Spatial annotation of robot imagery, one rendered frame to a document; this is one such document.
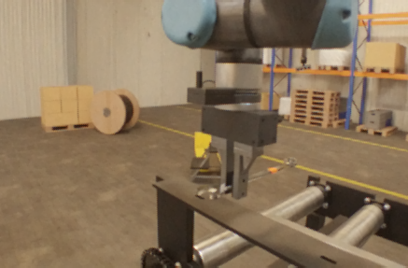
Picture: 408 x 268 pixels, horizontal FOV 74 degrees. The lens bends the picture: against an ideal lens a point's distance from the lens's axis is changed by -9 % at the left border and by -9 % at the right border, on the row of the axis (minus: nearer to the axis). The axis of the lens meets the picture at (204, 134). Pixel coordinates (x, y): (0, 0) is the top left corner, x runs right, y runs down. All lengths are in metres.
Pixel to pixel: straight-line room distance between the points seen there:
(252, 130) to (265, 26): 0.17
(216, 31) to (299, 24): 0.10
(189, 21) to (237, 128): 0.19
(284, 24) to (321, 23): 0.04
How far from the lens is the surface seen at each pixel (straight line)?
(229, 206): 0.67
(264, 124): 0.44
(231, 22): 0.34
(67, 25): 10.35
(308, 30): 0.31
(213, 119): 0.50
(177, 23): 0.36
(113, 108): 6.75
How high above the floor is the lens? 1.46
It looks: 12 degrees down
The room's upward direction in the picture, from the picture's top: 1 degrees clockwise
